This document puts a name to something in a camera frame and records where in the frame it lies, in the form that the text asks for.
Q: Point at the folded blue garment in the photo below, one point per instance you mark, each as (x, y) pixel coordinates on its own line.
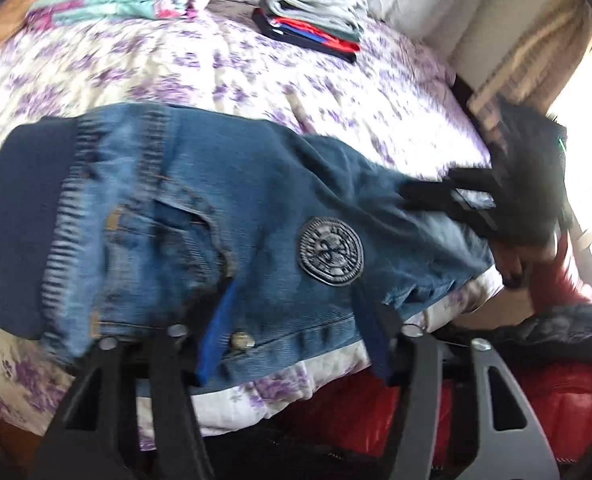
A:
(316, 36)

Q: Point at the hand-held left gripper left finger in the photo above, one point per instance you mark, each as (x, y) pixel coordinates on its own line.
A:
(215, 340)

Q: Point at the purple floral bedspread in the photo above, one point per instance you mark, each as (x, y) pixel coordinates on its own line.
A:
(176, 70)

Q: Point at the person's right hand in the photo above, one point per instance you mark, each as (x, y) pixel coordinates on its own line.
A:
(516, 260)

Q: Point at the folded light grey garment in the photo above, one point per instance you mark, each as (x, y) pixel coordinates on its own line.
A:
(311, 2)

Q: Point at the folded dark grey garment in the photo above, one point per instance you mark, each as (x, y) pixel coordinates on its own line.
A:
(348, 35)

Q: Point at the stack of folded clothes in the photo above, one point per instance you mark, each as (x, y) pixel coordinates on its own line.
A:
(266, 25)

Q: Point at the blue denim pants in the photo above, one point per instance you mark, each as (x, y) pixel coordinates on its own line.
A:
(256, 185)

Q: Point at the black quilted garment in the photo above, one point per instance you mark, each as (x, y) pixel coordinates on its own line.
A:
(551, 330)

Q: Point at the person's red jacket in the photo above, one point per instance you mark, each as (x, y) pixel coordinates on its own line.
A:
(566, 400)

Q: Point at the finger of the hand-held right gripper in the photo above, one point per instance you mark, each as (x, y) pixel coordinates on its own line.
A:
(446, 184)
(468, 217)

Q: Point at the folded red garment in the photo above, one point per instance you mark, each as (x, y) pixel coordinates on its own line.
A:
(348, 49)

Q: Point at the person's right forearm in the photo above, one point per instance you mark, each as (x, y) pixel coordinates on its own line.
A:
(568, 285)

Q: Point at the brown cushion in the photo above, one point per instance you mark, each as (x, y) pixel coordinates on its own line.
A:
(6, 15)

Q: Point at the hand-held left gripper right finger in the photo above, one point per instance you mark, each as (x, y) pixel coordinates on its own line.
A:
(378, 340)

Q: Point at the beige checked curtain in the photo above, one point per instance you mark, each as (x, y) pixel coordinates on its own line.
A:
(526, 55)

